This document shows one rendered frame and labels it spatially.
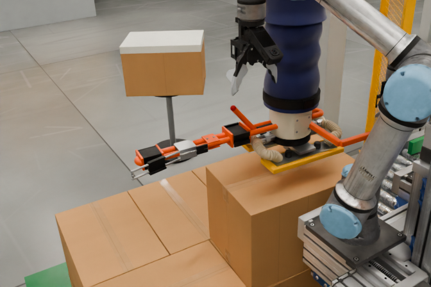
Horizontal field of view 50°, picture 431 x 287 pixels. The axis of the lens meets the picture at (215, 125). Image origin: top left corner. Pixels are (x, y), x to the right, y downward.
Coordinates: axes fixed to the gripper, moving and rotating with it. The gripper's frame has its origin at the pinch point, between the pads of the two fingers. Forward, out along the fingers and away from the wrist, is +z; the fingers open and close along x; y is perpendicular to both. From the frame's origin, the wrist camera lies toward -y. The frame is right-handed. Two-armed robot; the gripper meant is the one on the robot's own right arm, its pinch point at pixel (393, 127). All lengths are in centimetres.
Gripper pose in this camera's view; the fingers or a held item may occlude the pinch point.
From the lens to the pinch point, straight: 192.1
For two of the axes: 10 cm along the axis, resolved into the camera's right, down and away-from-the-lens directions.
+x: 4.4, 3.9, -8.1
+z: 0.4, 8.9, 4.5
